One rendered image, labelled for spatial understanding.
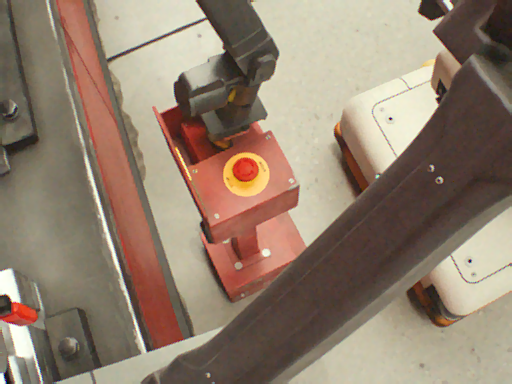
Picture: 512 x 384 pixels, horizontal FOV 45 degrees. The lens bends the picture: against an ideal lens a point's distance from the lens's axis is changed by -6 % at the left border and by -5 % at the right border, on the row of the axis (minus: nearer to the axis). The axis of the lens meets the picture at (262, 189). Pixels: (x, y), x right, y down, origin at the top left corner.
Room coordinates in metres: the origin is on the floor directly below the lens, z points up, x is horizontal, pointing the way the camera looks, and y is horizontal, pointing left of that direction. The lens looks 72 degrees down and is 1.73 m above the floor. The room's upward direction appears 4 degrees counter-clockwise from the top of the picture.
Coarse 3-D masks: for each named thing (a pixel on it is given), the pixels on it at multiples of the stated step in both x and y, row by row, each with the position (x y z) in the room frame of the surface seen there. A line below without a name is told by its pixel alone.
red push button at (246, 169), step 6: (240, 162) 0.35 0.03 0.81; (246, 162) 0.35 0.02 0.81; (252, 162) 0.35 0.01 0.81; (234, 168) 0.34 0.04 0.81; (240, 168) 0.34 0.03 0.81; (246, 168) 0.34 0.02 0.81; (252, 168) 0.34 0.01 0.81; (258, 168) 0.34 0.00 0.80; (234, 174) 0.33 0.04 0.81; (240, 174) 0.33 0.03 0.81; (246, 174) 0.33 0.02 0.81; (252, 174) 0.33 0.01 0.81; (240, 180) 0.32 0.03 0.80; (246, 180) 0.32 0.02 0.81
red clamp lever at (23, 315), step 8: (0, 296) 0.10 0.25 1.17; (8, 296) 0.10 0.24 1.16; (0, 304) 0.09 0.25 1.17; (8, 304) 0.09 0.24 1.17; (16, 304) 0.09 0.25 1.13; (0, 312) 0.08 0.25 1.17; (8, 312) 0.08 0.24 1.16; (16, 312) 0.09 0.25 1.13; (24, 312) 0.09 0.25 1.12; (32, 312) 0.09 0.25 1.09; (8, 320) 0.08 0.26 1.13; (16, 320) 0.08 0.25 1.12; (24, 320) 0.08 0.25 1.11; (32, 320) 0.08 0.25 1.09
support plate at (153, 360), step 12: (204, 336) 0.07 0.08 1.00; (168, 348) 0.06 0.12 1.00; (180, 348) 0.06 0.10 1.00; (192, 348) 0.06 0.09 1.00; (132, 360) 0.05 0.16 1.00; (144, 360) 0.04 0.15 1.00; (156, 360) 0.04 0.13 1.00; (168, 360) 0.04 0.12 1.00; (96, 372) 0.03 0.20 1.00; (108, 372) 0.03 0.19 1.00; (120, 372) 0.03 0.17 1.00; (132, 372) 0.03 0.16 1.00; (144, 372) 0.03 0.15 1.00
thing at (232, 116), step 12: (228, 108) 0.42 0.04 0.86; (240, 108) 0.41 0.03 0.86; (252, 108) 0.44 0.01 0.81; (264, 108) 0.44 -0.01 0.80; (204, 120) 0.41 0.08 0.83; (216, 120) 0.41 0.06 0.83; (228, 120) 0.41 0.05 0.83; (240, 120) 0.41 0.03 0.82; (252, 120) 0.42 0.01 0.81; (264, 120) 0.42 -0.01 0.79; (216, 132) 0.39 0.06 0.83
